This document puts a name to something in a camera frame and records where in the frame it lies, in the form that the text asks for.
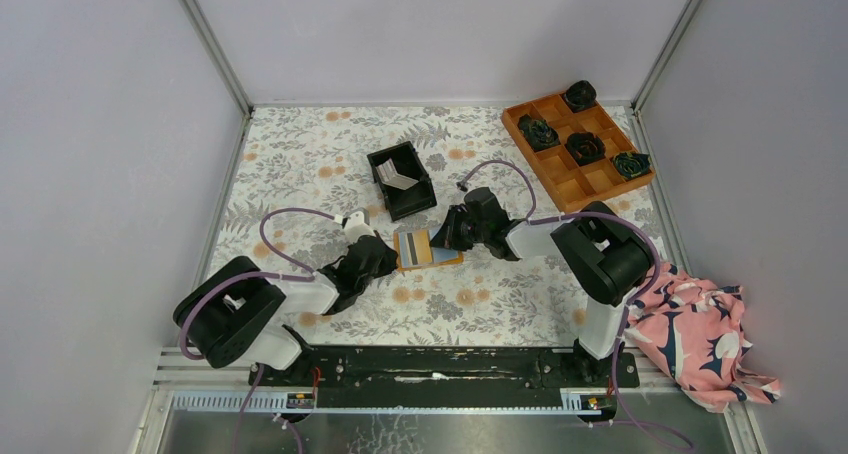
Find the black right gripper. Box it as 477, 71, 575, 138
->
429, 205, 489, 252

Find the gold card black stripe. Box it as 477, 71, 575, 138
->
396, 229, 434, 269

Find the yellow leather card holder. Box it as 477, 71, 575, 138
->
393, 228, 463, 271

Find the black plastic card box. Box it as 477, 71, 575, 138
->
367, 141, 437, 221

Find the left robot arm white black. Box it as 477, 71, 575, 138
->
173, 235, 399, 385

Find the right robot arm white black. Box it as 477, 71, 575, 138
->
430, 188, 659, 386

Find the stack of credit cards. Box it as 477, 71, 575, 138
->
376, 159, 419, 191

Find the floral patterned table mat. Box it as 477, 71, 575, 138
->
197, 105, 677, 348

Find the rolled green tie left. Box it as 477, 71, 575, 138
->
517, 114, 560, 152

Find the rolled green tie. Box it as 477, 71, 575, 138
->
611, 152, 652, 181
517, 114, 560, 152

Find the orange wooden compartment tray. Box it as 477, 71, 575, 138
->
502, 92, 655, 212

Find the rolled dark tie centre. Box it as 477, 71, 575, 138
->
565, 132, 606, 167

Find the rolled dark tie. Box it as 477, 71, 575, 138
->
565, 132, 606, 167
562, 80, 597, 113

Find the rolled dark tie top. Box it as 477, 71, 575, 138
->
562, 80, 597, 113

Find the rolled green tie right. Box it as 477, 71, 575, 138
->
611, 152, 652, 181

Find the pink patterned cloth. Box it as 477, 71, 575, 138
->
624, 262, 781, 413

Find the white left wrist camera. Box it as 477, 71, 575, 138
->
334, 208, 376, 244

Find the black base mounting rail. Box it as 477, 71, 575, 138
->
249, 345, 640, 409

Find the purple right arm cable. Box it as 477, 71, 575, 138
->
457, 160, 697, 452

